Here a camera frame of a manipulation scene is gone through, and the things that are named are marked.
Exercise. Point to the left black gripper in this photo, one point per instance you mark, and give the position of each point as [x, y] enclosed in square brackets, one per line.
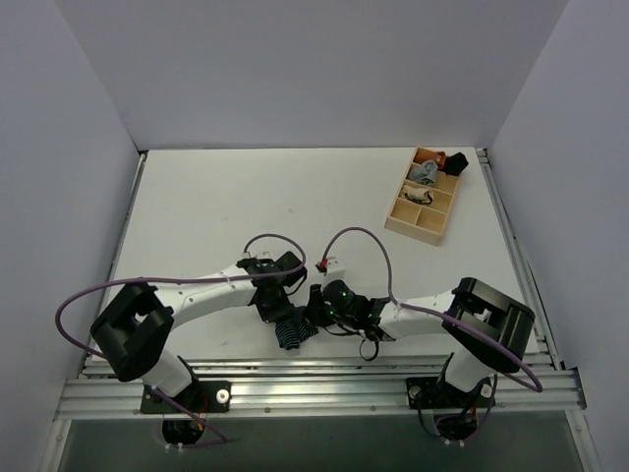
[277, 315]

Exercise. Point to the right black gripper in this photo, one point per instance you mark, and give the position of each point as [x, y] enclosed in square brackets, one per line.
[314, 309]

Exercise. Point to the beige rolled garment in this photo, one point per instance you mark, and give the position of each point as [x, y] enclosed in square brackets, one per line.
[417, 195]

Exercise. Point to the orange rolled garment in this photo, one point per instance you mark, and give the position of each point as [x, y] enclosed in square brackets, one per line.
[439, 159]

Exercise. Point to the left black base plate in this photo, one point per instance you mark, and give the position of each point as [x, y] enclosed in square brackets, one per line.
[200, 397]

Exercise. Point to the black rolled garment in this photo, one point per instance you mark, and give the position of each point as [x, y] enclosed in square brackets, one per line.
[455, 164]

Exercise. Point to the navy striped underwear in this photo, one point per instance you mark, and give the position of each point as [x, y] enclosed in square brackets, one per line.
[295, 329]

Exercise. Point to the wooden compartment tray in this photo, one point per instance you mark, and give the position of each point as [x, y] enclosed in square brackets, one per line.
[424, 223]

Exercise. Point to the aluminium rail frame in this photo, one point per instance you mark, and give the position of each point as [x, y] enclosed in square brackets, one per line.
[341, 387]

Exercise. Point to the grey rolled garment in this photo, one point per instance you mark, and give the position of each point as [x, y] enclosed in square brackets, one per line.
[424, 173]

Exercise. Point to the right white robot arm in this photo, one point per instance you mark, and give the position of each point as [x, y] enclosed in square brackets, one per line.
[491, 329]

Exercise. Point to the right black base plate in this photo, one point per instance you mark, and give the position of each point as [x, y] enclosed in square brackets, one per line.
[431, 393]

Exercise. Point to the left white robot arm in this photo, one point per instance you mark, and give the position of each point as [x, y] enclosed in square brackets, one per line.
[133, 329]

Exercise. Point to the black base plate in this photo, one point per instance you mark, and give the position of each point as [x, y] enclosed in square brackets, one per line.
[200, 397]
[431, 393]

